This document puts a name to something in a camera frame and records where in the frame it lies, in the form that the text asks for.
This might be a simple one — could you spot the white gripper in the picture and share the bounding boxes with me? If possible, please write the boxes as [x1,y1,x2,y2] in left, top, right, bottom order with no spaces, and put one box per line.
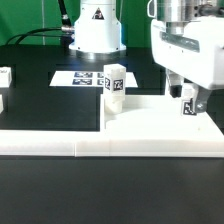
[151,17,224,113]

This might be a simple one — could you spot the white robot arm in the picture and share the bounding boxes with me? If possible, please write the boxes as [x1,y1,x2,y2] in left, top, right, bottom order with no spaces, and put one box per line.
[70,0,224,113]

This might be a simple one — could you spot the white sheet with markers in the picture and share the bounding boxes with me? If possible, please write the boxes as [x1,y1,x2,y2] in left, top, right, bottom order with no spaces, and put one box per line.
[49,70,139,89]

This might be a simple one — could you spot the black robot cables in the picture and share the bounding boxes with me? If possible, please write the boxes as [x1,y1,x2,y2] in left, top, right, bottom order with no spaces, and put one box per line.
[4,0,76,46]

